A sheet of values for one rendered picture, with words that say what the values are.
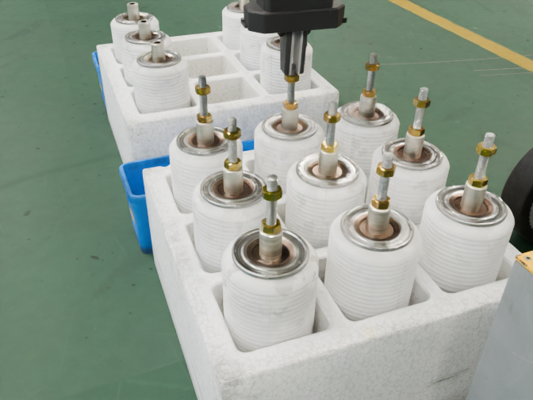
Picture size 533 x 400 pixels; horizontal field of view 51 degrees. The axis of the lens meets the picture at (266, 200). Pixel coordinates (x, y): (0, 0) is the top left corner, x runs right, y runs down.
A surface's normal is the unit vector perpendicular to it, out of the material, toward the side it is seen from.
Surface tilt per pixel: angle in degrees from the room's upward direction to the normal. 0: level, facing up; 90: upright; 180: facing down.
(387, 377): 90
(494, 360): 90
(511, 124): 0
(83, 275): 0
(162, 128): 90
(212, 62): 90
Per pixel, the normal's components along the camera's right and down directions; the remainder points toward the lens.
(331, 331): 0.01, -0.82
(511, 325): -0.94, 0.19
